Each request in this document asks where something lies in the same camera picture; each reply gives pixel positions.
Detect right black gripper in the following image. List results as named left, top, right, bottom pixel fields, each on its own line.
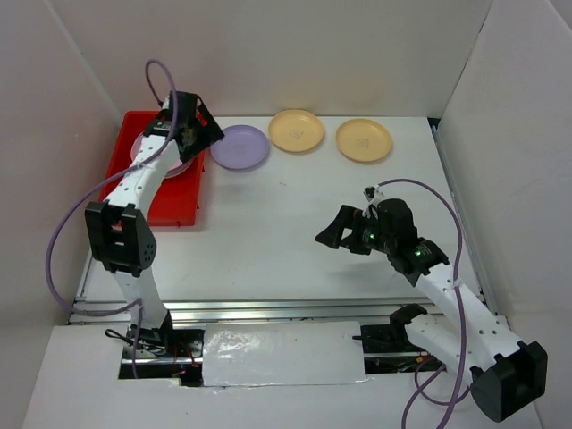
left=315, top=204, right=395, bottom=255

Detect pink plate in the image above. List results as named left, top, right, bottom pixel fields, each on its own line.
left=130, top=133, right=192, bottom=179

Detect purple plate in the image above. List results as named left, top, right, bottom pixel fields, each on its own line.
left=211, top=124, right=269, bottom=170

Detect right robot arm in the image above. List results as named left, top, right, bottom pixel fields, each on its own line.
left=315, top=198, right=548, bottom=423

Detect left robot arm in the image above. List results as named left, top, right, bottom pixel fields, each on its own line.
left=85, top=91, right=223, bottom=357

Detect red plastic bin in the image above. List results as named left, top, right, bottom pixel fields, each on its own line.
left=106, top=111, right=206, bottom=227

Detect yellow plate back centre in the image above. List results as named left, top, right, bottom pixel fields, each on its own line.
left=268, top=110, right=324, bottom=154

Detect yellow plate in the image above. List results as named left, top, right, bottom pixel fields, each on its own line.
left=268, top=110, right=324, bottom=154
left=335, top=118, right=393, bottom=164

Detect yellow plate back right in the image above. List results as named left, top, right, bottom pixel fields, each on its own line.
left=335, top=118, right=393, bottom=164

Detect white taped cover panel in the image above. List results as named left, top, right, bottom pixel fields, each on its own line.
left=202, top=322, right=366, bottom=387

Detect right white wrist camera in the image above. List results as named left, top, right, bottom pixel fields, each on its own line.
left=363, top=185, right=385, bottom=219

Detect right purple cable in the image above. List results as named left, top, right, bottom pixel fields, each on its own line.
left=400, top=178, right=473, bottom=429

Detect purple cable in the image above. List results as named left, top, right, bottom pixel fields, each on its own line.
left=400, top=178, right=473, bottom=429
left=44, top=59, right=180, bottom=379

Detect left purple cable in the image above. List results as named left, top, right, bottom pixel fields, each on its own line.
left=44, top=59, right=180, bottom=379

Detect aluminium rail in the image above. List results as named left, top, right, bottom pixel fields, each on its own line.
left=66, top=294, right=448, bottom=325

